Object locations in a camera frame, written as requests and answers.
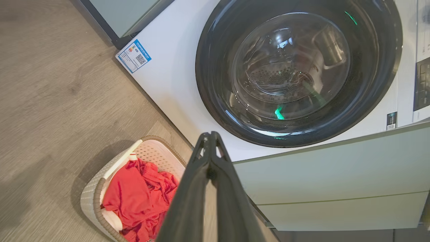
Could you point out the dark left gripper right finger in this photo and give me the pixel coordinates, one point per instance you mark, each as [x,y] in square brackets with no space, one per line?
[231,208]

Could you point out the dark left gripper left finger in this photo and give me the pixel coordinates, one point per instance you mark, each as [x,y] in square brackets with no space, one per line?
[188,201]

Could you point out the white brown-rimmed laundry basket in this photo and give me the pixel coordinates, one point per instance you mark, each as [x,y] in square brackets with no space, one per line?
[89,201]

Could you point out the red jersey garment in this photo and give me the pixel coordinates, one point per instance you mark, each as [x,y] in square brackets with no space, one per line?
[134,198]

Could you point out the white front-load washing machine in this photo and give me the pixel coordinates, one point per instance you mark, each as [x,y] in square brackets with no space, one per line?
[168,84]

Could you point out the black round washer door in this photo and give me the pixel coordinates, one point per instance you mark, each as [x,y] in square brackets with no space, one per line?
[215,84]

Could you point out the blue white energy label sticker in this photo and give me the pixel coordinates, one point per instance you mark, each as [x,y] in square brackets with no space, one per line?
[134,55]

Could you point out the small black white sticker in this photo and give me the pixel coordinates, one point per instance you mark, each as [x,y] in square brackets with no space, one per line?
[391,121]

